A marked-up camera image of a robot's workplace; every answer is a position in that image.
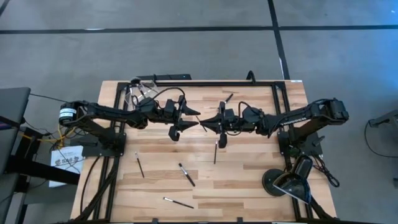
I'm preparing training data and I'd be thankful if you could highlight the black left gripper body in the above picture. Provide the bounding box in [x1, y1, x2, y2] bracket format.
[154, 95, 187, 142]

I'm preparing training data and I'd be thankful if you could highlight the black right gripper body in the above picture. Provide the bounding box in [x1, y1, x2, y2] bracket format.
[218, 100, 250, 150]

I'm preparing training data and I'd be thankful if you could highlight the thick-handled black makeup brush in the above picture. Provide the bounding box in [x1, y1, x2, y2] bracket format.
[178, 162, 197, 187]

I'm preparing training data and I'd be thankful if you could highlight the black bar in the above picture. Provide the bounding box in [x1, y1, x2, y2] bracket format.
[134, 73, 192, 82]

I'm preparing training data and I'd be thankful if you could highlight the clear acrylic brush holder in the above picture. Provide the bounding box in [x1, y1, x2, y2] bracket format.
[126, 79, 159, 110]

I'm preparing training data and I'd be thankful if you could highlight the black desk lamp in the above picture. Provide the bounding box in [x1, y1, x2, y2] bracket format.
[261, 155, 313, 205]

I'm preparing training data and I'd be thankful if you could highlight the white printed paper sheet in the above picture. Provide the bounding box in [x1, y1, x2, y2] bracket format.
[49, 145, 85, 189]

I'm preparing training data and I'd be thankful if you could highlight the black metal stand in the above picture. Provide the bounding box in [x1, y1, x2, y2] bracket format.
[6, 124, 81, 186]

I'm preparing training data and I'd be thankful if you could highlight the grey padded seat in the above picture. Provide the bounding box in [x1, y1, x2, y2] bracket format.
[0, 86, 32, 224]

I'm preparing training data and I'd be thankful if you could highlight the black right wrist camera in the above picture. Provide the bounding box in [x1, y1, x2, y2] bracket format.
[224, 108, 236, 124]

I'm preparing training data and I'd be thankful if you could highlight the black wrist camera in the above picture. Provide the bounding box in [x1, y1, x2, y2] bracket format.
[164, 99, 177, 118]
[224, 108, 236, 124]

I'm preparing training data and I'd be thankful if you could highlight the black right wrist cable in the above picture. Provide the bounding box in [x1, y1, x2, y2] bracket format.
[238, 101, 261, 114]

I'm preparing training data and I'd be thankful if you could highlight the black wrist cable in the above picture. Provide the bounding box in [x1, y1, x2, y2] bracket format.
[132, 86, 187, 108]
[238, 101, 261, 114]

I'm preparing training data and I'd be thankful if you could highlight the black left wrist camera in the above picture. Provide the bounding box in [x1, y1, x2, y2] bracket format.
[164, 99, 177, 118]

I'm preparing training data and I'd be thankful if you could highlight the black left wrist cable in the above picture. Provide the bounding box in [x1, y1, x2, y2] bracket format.
[132, 86, 187, 108]

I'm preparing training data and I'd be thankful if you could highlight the black cable bundle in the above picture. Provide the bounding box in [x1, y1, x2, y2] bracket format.
[79, 154, 121, 222]

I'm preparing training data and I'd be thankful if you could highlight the black coiled power cable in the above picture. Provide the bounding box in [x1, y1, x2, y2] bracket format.
[313, 154, 341, 189]

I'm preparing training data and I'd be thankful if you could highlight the black floor cable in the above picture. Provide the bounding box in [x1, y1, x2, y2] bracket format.
[364, 119, 398, 159]

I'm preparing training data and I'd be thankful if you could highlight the yellow cable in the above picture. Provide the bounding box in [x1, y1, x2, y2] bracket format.
[18, 123, 77, 147]

